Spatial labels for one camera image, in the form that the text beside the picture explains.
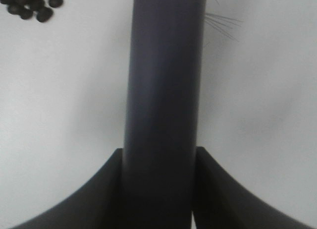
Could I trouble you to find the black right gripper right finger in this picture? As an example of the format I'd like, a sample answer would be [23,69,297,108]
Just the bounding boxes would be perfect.
[192,147,309,229]

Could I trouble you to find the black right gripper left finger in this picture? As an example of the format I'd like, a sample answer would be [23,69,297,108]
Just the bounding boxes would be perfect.
[14,149,122,229]

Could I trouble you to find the purple hand brush black bristles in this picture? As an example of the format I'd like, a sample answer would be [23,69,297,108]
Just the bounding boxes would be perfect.
[118,0,243,229]

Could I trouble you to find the pile of coffee beans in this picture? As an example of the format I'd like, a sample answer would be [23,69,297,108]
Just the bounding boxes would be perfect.
[0,0,64,23]

